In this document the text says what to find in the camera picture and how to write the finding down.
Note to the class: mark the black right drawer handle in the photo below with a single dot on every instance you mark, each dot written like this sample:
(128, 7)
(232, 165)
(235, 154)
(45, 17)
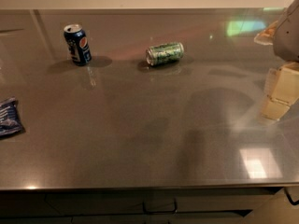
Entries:
(290, 199)

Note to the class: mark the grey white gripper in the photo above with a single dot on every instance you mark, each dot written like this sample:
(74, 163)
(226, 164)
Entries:
(288, 36)

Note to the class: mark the blue Pepsi can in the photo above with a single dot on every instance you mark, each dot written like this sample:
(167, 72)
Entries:
(77, 43)

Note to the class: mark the green soda can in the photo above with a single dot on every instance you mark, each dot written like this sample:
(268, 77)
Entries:
(164, 53)

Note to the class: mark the blue snack bag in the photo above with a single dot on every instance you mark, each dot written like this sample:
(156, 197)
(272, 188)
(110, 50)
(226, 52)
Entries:
(10, 122)

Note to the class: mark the black drawer handle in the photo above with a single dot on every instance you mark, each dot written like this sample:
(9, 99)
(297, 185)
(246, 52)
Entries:
(290, 199)
(160, 207)

